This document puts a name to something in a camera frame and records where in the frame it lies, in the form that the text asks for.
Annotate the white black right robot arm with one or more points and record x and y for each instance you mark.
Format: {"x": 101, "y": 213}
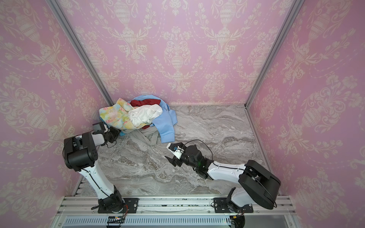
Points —
{"x": 257, "y": 184}

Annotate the left aluminium corner post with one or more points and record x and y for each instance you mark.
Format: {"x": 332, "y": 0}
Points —
{"x": 78, "y": 47}

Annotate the dark red cloth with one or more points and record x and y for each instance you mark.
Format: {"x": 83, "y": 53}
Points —
{"x": 137, "y": 103}

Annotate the aluminium corner post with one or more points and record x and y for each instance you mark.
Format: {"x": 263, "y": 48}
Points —
{"x": 78, "y": 47}
{"x": 282, "y": 33}

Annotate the right aluminium corner post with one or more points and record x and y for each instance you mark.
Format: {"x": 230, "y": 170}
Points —
{"x": 282, "y": 33}

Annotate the floral yellow pastel cloth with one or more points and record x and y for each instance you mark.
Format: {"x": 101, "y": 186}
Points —
{"x": 117, "y": 116}

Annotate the light blue cloth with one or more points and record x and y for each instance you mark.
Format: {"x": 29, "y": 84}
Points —
{"x": 165, "y": 122}

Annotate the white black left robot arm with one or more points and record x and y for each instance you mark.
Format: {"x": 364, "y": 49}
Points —
{"x": 81, "y": 155}

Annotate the grey cloth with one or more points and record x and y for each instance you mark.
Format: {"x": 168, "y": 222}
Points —
{"x": 148, "y": 135}

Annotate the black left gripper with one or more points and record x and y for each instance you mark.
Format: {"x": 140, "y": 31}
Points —
{"x": 115, "y": 133}

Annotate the white cloth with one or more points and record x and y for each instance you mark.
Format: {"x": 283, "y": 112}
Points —
{"x": 144, "y": 115}

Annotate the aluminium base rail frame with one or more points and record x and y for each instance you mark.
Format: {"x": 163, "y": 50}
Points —
{"x": 175, "y": 211}

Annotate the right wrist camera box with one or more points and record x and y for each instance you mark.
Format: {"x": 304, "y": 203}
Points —
{"x": 177, "y": 149}

